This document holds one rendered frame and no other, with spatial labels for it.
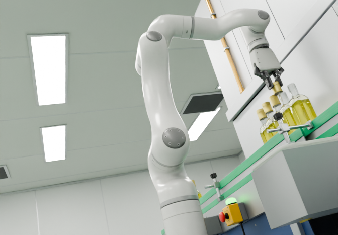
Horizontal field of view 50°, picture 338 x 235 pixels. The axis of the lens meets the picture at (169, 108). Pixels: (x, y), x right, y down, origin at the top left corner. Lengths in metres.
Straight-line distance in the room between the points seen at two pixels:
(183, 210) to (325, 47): 0.78
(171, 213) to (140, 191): 6.20
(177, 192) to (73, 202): 6.07
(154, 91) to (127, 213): 5.98
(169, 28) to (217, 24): 0.19
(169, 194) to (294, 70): 0.78
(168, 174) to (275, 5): 0.92
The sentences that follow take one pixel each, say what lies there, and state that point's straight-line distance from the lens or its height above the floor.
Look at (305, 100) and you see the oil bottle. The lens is 1.36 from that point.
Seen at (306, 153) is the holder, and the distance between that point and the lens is 0.95.
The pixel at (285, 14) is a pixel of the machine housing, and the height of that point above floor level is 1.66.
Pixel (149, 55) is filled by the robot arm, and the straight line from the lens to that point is 1.26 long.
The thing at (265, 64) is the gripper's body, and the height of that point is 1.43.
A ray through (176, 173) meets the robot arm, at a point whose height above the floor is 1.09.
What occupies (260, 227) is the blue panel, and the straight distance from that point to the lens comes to 1.48.
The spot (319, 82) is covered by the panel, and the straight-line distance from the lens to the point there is 1.47.
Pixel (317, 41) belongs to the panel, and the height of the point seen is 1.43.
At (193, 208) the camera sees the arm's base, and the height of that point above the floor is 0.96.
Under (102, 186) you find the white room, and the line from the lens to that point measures 7.20.
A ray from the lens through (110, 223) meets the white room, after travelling 7.05.
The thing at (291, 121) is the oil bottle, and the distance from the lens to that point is 1.37.
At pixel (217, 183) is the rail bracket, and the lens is 1.70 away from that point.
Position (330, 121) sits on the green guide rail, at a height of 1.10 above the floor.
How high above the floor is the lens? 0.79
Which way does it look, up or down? 25 degrees up
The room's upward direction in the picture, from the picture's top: 16 degrees counter-clockwise
